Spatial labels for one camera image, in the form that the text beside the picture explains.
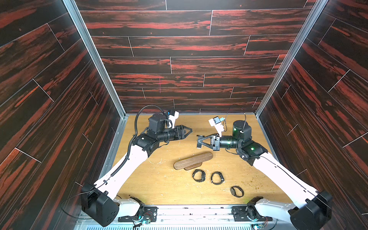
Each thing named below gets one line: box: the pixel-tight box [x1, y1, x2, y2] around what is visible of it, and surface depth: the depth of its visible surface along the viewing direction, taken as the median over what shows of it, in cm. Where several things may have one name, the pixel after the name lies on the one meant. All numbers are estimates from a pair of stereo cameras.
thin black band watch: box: [230, 185, 245, 198], surface depth 82 cm
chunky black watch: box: [192, 169, 206, 183], surface depth 86 cm
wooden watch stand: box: [173, 151, 214, 171], surface depth 88 cm
